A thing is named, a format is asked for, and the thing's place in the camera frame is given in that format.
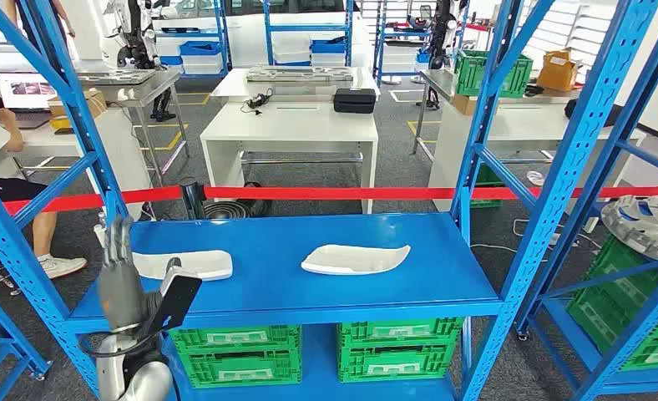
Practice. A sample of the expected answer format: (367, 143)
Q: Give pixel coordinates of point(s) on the white car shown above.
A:
(246, 39)

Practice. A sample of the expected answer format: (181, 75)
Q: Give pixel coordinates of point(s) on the yellow tape roll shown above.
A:
(60, 123)

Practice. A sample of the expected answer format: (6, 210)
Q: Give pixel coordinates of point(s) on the long red barrier belt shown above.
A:
(334, 193)

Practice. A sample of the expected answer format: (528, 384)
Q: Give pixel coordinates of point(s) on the blue steel shelf rack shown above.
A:
(30, 358)
(647, 157)
(307, 27)
(222, 33)
(307, 299)
(383, 39)

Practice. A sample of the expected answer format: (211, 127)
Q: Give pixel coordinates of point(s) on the open laptop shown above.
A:
(25, 88)

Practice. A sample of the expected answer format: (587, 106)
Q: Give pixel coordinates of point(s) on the white storage bin stack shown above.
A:
(328, 60)
(202, 65)
(400, 58)
(290, 52)

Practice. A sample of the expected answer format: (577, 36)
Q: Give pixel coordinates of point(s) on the black backpack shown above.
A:
(260, 206)

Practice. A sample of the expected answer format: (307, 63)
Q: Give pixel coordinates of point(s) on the white power strip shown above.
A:
(590, 224)

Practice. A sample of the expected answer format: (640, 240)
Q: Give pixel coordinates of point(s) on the grey perforated metal tray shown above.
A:
(301, 74)
(113, 76)

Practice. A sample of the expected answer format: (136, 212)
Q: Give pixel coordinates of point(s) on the chrome stanchion with black base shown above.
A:
(192, 196)

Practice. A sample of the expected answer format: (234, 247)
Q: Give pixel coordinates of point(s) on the black zip case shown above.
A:
(354, 101)
(614, 116)

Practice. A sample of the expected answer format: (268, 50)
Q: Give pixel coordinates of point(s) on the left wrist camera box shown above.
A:
(177, 301)

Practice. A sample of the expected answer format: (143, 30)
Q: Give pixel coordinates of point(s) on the blue storage bin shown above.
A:
(326, 46)
(199, 48)

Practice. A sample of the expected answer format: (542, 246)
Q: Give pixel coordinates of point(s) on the clear plastic bag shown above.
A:
(535, 177)

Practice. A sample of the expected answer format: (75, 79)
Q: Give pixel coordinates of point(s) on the grey round metal casting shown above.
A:
(639, 227)

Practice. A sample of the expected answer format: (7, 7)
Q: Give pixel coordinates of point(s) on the flat cardboard box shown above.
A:
(464, 104)

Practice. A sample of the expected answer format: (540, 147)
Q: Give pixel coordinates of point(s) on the green plastic crate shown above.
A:
(619, 296)
(473, 75)
(240, 368)
(235, 339)
(398, 332)
(655, 354)
(395, 362)
(485, 176)

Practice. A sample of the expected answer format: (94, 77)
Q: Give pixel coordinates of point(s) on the orange brown cardboard box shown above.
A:
(556, 72)

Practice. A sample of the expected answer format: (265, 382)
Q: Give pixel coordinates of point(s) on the white plastic mirror cover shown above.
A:
(356, 260)
(196, 264)

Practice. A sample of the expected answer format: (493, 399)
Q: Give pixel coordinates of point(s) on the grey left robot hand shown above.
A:
(120, 288)

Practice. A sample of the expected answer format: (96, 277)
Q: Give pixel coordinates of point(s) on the white black humanoid robot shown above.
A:
(135, 33)

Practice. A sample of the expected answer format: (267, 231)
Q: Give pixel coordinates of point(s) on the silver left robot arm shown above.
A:
(141, 382)

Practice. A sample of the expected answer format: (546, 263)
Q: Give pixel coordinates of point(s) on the black phone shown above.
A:
(63, 131)

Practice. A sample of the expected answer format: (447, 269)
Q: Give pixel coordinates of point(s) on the white desk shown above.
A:
(290, 130)
(124, 155)
(528, 127)

